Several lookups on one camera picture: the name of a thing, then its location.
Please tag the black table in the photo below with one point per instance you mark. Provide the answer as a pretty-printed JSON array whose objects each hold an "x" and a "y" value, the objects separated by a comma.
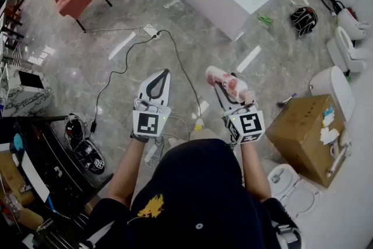
[{"x": 58, "y": 172}]

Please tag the green plastic clips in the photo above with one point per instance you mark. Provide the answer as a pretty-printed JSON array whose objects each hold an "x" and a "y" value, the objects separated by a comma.
[{"x": 264, "y": 20}]

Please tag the white tube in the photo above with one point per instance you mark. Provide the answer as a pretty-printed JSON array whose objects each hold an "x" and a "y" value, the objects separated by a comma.
[{"x": 336, "y": 162}]

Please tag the black metal chair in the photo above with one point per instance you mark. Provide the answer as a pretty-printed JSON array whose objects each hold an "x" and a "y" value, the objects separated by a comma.
[{"x": 106, "y": 0}]

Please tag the long white power strip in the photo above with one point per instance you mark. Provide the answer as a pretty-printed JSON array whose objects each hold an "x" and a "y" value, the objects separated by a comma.
[{"x": 151, "y": 153}]

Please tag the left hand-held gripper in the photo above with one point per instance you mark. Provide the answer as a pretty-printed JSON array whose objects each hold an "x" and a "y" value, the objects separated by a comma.
[{"x": 151, "y": 124}]

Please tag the black power adapter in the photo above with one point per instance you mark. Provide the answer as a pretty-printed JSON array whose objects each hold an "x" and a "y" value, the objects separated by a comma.
[{"x": 94, "y": 126}]

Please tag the dark metal rack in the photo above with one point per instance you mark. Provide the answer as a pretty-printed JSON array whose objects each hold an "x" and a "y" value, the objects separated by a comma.
[{"x": 11, "y": 35}]

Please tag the yellow plug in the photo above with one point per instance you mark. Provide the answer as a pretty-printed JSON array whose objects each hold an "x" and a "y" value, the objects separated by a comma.
[{"x": 198, "y": 127}]

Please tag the person's left forearm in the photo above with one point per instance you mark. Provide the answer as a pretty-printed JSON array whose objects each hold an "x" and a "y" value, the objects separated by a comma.
[{"x": 128, "y": 172}]

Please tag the white floral lotion bottle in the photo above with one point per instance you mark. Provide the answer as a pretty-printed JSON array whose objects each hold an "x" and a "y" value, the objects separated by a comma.
[{"x": 230, "y": 86}]

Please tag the blue crumpled glove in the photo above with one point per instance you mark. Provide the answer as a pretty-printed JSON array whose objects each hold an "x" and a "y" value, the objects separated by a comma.
[{"x": 328, "y": 111}]

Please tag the white rounded toilet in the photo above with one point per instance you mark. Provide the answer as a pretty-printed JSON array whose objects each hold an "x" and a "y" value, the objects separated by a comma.
[{"x": 351, "y": 23}]

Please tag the square white power strip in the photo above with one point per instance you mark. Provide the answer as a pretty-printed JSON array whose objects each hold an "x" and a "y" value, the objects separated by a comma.
[{"x": 150, "y": 29}]

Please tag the black striped bag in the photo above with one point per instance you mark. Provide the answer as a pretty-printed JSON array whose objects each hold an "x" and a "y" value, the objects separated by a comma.
[{"x": 304, "y": 20}]

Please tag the marble pattern cabinet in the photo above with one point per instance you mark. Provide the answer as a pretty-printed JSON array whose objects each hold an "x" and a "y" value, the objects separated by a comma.
[{"x": 29, "y": 102}]

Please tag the white crumpled paper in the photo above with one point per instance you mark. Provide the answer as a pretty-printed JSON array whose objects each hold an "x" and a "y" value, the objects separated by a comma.
[{"x": 329, "y": 134}]

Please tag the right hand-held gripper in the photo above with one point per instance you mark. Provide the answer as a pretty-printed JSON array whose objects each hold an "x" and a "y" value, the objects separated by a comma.
[{"x": 247, "y": 125}]

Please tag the large closed cardboard box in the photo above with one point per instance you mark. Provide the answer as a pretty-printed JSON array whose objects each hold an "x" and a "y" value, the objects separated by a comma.
[{"x": 303, "y": 137}]

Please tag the black cap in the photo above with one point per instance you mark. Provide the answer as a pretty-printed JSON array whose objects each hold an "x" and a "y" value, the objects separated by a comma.
[{"x": 198, "y": 183}]

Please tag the black tablet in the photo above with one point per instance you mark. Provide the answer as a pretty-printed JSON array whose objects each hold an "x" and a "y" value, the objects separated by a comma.
[{"x": 30, "y": 79}]

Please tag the person's right forearm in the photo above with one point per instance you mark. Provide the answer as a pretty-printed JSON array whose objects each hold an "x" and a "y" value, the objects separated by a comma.
[{"x": 255, "y": 172}]

